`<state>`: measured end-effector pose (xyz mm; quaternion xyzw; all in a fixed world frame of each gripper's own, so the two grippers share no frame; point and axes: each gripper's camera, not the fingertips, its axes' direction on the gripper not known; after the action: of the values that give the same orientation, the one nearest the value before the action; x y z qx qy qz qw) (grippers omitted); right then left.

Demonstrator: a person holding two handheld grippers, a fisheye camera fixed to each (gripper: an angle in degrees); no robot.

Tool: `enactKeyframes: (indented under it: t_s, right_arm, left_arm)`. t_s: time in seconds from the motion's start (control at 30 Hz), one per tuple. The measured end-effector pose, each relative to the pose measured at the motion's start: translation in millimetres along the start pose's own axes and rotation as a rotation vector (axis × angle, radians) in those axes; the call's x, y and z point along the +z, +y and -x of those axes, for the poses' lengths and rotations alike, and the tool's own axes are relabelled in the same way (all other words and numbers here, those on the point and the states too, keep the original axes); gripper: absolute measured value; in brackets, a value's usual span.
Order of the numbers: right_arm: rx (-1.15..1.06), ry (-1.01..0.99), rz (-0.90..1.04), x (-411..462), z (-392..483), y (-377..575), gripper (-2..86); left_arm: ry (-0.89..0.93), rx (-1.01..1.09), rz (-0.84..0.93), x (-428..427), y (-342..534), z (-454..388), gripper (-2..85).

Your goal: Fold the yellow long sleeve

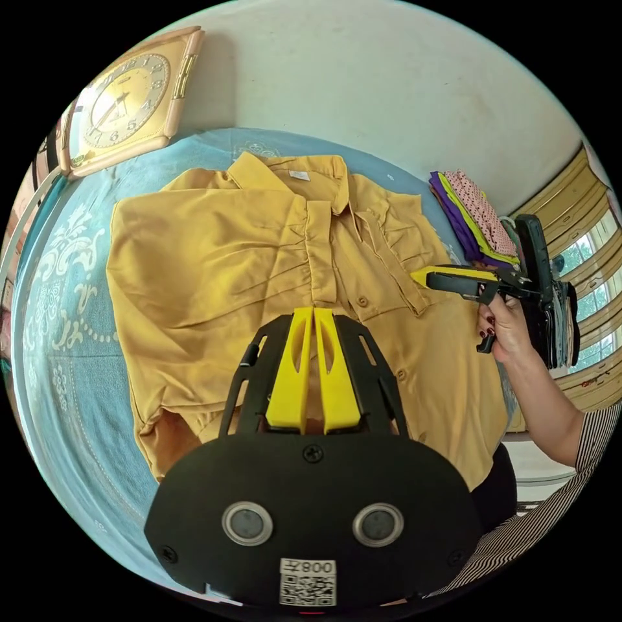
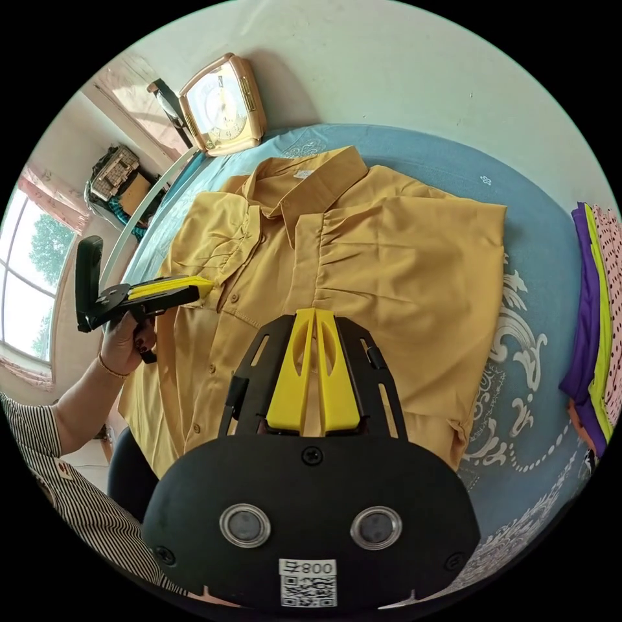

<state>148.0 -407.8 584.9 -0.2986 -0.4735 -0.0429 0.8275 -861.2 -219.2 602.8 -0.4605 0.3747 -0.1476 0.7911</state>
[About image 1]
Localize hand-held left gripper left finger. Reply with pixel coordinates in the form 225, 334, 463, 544
266, 306, 315, 434

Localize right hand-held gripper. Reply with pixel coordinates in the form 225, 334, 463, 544
409, 264, 541, 356

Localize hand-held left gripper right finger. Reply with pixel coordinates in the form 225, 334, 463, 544
314, 308, 362, 435

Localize yellow long sleeve shirt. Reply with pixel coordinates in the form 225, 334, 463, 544
105, 151, 509, 492

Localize person's right forearm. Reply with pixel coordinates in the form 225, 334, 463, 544
494, 341, 587, 468

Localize person's right hand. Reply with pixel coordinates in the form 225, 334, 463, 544
478, 293, 536, 364

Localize pile of colourful clothes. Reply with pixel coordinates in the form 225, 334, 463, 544
428, 168, 524, 271

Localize bed with blue patterned sheet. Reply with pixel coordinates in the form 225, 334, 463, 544
12, 127, 527, 584

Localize person's body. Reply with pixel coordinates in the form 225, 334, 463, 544
421, 402, 622, 601

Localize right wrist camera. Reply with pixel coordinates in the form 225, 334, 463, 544
514, 214, 556, 341

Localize window with yellow frame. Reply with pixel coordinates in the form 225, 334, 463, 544
505, 143, 622, 414

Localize square golden wall clock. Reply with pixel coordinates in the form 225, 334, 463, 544
60, 26, 205, 179

